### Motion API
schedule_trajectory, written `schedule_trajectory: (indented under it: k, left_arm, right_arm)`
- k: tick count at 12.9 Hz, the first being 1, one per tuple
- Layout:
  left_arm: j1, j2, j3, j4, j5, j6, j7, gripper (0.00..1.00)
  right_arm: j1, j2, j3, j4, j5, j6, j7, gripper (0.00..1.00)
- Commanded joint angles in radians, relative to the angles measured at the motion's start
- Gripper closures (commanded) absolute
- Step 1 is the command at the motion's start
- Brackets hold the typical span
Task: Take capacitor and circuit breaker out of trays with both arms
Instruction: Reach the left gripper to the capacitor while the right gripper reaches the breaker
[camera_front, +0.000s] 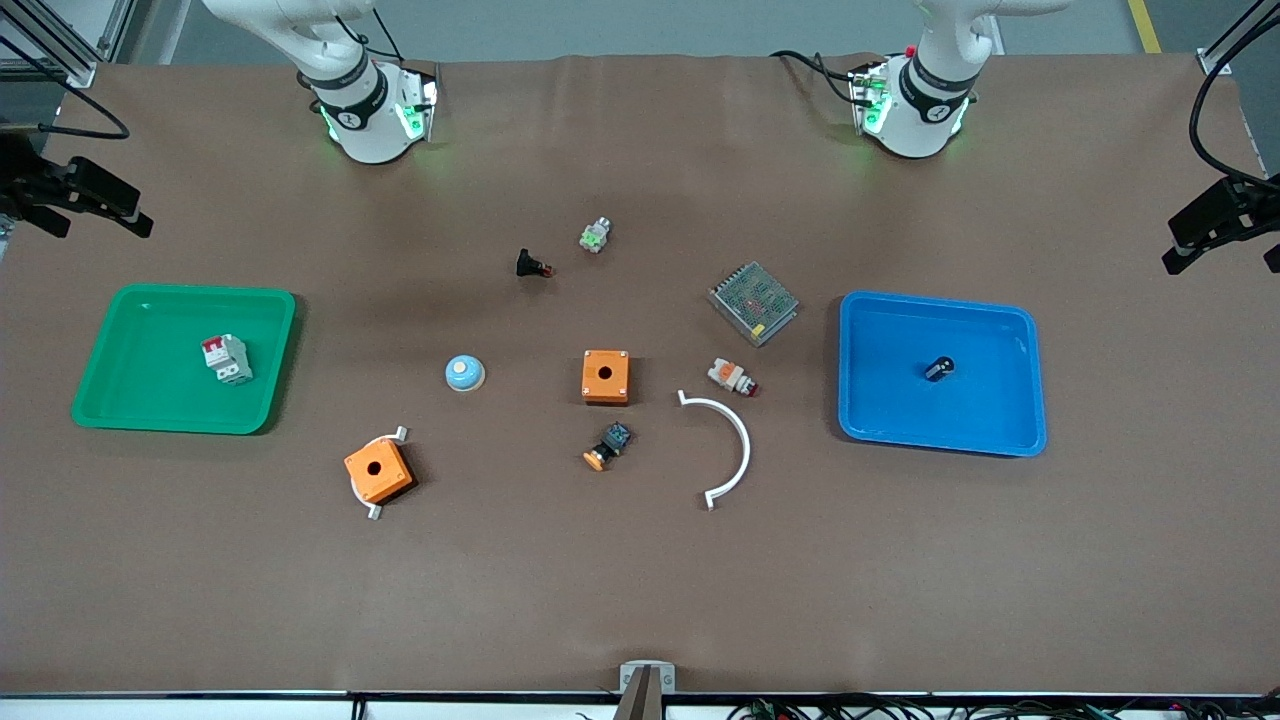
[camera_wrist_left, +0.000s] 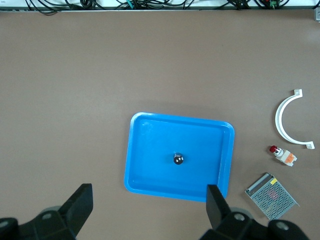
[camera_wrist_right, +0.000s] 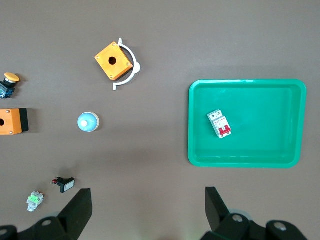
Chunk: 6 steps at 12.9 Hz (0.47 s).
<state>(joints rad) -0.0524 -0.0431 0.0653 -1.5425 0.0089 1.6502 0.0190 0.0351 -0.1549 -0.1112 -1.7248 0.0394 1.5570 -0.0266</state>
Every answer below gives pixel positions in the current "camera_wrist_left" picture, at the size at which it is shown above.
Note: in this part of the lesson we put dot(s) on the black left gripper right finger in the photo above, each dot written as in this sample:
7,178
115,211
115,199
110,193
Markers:
220,215

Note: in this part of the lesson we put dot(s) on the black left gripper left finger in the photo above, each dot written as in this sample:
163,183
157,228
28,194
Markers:
75,210

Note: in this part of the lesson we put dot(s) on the small black cylindrical capacitor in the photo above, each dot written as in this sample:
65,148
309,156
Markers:
178,159

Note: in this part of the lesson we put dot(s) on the metal mesh power supply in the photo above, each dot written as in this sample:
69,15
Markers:
272,197

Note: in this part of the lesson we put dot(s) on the red push button orange base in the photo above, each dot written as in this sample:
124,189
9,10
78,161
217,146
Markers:
285,156

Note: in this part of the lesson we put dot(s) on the blue plastic tray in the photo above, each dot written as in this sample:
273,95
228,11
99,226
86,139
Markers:
162,135

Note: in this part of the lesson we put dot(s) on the green terminal connector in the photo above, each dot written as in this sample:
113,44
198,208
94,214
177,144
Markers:
273,3

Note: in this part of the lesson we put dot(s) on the white curved pipe bracket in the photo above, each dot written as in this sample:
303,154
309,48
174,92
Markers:
278,120

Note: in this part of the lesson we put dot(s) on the metal table edge bracket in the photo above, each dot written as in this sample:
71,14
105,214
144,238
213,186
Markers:
317,15

